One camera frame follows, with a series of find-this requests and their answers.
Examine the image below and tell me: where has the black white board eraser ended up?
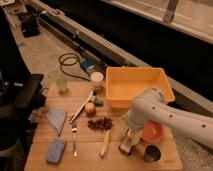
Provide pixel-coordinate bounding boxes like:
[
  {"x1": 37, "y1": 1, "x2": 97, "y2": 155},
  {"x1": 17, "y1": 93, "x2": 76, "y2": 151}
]
[{"x1": 119, "y1": 130, "x2": 133, "y2": 155}]

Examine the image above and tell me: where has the red bowl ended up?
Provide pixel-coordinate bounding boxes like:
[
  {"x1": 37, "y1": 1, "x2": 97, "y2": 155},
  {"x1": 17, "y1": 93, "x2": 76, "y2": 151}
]
[{"x1": 141, "y1": 121, "x2": 164, "y2": 143}]

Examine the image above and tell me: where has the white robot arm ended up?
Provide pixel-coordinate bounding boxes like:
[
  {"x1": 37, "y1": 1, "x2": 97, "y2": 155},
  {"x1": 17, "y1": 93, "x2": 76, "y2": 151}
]
[{"x1": 123, "y1": 88, "x2": 213, "y2": 149}]

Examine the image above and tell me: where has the small metal cup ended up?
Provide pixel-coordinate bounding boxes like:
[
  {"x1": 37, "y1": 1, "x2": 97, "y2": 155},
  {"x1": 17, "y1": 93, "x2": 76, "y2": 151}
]
[{"x1": 144, "y1": 145, "x2": 161, "y2": 162}]

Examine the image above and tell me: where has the bunch of dark grapes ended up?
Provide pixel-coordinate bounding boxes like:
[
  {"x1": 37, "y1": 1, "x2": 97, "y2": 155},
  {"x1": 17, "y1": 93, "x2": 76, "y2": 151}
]
[{"x1": 87, "y1": 117, "x2": 113, "y2": 131}]

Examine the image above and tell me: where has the small green object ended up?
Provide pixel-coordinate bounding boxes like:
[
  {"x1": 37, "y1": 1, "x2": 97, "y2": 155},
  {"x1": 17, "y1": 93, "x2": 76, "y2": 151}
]
[{"x1": 91, "y1": 96, "x2": 104, "y2": 107}]

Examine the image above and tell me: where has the yellow onion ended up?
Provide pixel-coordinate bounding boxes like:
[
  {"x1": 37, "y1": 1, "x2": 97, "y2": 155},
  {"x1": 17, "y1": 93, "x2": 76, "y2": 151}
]
[{"x1": 84, "y1": 102, "x2": 96, "y2": 116}]

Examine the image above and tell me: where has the yellow plastic bin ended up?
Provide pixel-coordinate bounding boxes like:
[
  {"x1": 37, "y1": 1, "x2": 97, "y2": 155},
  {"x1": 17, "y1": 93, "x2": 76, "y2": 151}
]
[{"x1": 105, "y1": 67, "x2": 175, "y2": 108}]

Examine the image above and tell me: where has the silver fork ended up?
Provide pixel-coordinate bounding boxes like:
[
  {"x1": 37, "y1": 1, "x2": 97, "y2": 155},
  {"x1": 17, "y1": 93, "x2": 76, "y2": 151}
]
[{"x1": 72, "y1": 121, "x2": 77, "y2": 158}]

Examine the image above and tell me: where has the white cylindrical container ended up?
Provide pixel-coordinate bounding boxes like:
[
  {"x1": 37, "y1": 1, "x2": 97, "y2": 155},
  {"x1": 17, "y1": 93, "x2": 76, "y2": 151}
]
[{"x1": 90, "y1": 72, "x2": 104, "y2": 89}]

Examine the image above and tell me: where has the blue sponge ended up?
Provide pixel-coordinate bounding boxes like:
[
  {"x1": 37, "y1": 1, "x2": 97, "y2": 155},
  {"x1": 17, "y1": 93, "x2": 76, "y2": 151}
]
[{"x1": 46, "y1": 139, "x2": 66, "y2": 164}]

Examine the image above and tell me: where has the grey folded cloth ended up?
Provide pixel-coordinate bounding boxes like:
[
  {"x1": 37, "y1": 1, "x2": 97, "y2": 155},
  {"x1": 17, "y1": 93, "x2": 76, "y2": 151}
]
[{"x1": 47, "y1": 108, "x2": 67, "y2": 136}]

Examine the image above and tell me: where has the blue power device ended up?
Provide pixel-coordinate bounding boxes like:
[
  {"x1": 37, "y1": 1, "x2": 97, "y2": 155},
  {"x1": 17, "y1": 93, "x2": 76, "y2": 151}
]
[{"x1": 80, "y1": 59, "x2": 98, "y2": 75}]

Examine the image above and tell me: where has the green plastic cup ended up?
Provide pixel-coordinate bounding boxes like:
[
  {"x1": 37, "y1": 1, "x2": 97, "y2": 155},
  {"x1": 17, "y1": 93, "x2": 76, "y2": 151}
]
[{"x1": 56, "y1": 78, "x2": 68, "y2": 93}]

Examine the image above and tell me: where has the black side stand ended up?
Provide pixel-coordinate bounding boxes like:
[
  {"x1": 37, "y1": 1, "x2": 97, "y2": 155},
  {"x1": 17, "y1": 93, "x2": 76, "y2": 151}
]
[{"x1": 0, "y1": 73, "x2": 47, "y2": 171}]

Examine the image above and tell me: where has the black box on floor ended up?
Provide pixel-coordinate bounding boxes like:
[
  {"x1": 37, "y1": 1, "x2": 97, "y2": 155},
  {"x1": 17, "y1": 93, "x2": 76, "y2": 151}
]
[{"x1": 21, "y1": 13, "x2": 40, "y2": 38}]

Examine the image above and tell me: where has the white handled knife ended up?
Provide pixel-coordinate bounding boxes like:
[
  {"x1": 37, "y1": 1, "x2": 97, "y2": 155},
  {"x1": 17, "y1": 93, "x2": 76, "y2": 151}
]
[{"x1": 69, "y1": 91, "x2": 93, "y2": 124}]

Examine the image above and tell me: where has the black cable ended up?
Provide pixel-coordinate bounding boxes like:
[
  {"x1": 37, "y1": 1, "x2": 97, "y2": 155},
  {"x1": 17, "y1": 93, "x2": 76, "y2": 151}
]
[{"x1": 58, "y1": 52, "x2": 91, "y2": 83}]

